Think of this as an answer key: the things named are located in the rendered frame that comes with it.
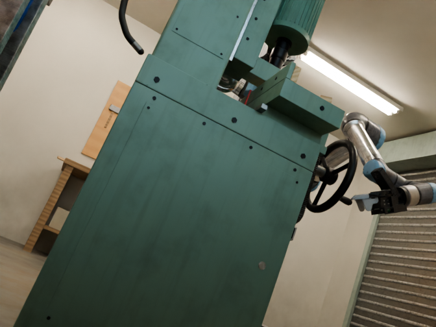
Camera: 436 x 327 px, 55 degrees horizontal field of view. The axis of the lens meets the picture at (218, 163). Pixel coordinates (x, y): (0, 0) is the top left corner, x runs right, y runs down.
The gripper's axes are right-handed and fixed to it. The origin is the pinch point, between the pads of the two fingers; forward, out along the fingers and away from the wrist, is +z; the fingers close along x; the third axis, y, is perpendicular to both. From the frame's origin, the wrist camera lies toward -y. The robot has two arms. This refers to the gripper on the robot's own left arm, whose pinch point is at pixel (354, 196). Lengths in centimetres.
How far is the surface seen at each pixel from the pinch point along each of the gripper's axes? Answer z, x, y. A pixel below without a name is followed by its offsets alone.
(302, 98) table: 26.7, -18.9, -29.3
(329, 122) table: 18.8, -18.9, -22.0
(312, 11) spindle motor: 4, 1, -67
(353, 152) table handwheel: -0.6, -2.7, -14.8
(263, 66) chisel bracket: 24, 6, -48
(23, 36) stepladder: 95, -53, -30
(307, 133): 21.2, -10.2, -20.8
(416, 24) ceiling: -174, 118, -125
